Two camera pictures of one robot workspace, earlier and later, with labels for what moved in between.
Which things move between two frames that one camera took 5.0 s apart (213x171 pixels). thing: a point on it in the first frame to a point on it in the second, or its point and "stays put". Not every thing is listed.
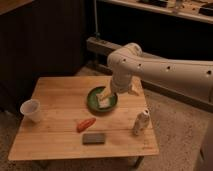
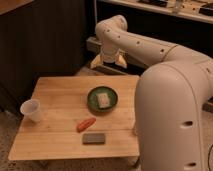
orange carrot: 85,124 stays put
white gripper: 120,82 to 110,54
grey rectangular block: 93,139 stays put
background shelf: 197,10 stays put
